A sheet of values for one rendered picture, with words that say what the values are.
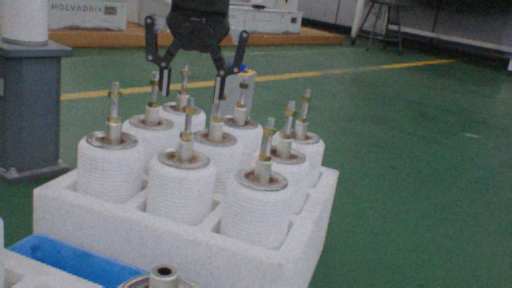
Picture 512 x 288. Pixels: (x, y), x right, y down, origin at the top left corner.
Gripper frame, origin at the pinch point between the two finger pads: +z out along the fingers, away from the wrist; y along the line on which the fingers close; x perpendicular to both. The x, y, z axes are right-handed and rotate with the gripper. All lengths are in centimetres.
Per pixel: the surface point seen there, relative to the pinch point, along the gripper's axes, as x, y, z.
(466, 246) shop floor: -33, -63, 35
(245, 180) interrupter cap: 5.4, -9.0, 10.0
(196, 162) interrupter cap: 1.0, -1.9, 10.1
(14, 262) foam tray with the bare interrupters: 19.2, 15.5, 17.4
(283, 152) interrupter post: -6.4, -14.8, 9.4
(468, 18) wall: -459, -233, -4
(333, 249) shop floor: -24, -31, 35
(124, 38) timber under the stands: -232, 62, 30
